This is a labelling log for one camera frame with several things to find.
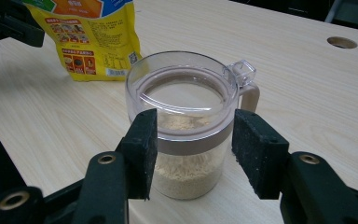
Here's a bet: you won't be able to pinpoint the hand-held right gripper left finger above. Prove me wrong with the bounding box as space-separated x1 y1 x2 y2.
71 108 158 224

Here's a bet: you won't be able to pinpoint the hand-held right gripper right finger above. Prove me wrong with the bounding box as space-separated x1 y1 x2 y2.
232 108 358 224

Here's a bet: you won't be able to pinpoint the clear plastic jar with lid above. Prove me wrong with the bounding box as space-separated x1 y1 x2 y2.
124 50 261 201

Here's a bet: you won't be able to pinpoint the yellow seasoning pouch green spout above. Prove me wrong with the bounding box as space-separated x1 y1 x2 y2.
22 0 144 82

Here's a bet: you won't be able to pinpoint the beige seasoning granules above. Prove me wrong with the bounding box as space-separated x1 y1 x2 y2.
152 113 223 201

